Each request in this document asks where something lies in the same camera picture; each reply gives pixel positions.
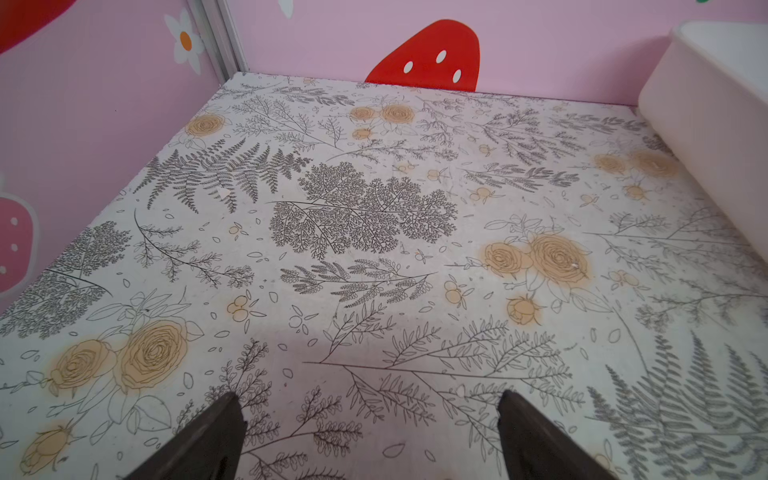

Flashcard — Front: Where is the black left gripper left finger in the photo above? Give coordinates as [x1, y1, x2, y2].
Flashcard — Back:
[126, 392, 247, 480]

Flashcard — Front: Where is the white plastic storage box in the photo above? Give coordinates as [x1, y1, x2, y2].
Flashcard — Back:
[639, 21, 767, 257]

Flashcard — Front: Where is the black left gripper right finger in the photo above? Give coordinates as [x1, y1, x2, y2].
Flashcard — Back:
[497, 390, 612, 480]

